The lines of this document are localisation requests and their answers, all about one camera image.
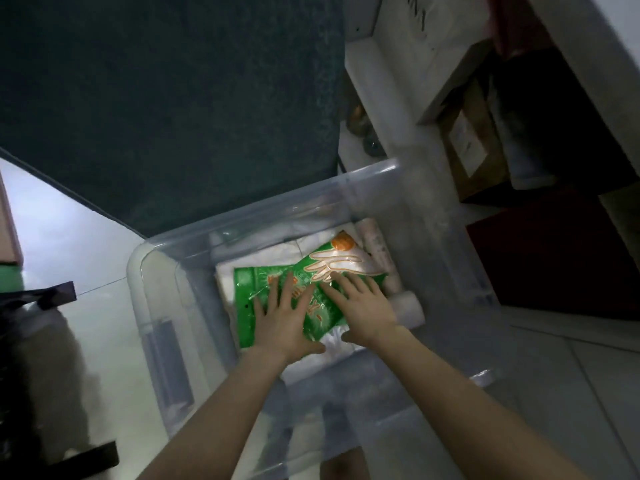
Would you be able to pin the person's right hand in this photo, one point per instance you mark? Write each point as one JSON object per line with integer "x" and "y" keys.
{"x": 367, "y": 314}

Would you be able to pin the person's left hand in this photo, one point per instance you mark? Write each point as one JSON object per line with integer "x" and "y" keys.
{"x": 285, "y": 332}

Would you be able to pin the person's right middle finger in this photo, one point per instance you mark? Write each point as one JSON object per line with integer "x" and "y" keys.
{"x": 345, "y": 285}

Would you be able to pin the person's right thumb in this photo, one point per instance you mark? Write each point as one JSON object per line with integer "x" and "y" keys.
{"x": 346, "y": 337}

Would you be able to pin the person's left little finger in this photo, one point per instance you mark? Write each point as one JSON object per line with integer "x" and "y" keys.
{"x": 258, "y": 310}

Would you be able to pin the person's left middle finger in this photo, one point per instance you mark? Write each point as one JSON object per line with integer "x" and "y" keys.
{"x": 289, "y": 294}

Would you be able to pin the person's right little finger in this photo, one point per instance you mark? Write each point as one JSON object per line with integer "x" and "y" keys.
{"x": 375, "y": 287}

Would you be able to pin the person's left thumb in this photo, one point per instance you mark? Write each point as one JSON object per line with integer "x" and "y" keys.
{"x": 316, "y": 348}

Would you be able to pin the green plastic packet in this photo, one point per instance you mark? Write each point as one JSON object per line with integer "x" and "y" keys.
{"x": 260, "y": 294}

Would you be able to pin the person's right forearm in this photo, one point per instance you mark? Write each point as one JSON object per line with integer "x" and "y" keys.
{"x": 465, "y": 414}

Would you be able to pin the person's left forearm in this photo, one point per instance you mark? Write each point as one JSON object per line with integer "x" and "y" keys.
{"x": 225, "y": 419}

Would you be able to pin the short white paper roll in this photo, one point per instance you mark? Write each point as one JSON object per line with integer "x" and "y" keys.
{"x": 409, "y": 307}

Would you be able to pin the white plastic bag bundle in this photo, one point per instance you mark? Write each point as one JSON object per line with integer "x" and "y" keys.
{"x": 280, "y": 254}

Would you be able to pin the long white paper roll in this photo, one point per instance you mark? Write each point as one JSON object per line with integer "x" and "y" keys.
{"x": 377, "y": 244}

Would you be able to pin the clear plastic storage bin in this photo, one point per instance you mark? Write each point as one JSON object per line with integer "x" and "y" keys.
{"x": 425, "y": 244}

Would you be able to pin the person's leg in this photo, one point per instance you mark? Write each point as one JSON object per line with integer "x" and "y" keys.
{"x": 345, "y": 464}

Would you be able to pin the small dark round object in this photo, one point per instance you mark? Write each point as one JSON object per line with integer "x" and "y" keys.
{"x": 372, "y": 144}

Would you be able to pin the brown cardboard box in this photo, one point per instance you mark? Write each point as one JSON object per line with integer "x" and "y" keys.
{"x": 470, "y": 144}

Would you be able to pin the dark red box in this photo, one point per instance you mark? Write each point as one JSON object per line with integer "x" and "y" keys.
{"x": 560, "y": 254}

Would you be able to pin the white shelf unit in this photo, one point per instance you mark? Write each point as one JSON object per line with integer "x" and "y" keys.
{"x": 385, "y": 94}

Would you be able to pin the dark green fabric panel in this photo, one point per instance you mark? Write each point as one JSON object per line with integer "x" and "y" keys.
{"x": 165, "y": 104}

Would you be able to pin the white carton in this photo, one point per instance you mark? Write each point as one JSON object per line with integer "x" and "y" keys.
{"x": 425, "y": 49}

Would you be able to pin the brown wooden furniture edge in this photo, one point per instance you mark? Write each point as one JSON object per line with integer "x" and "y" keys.
{"x": 7, "y": 229}

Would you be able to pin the black frame object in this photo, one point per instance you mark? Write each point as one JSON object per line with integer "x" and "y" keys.
{"x": 35, "y": 394}

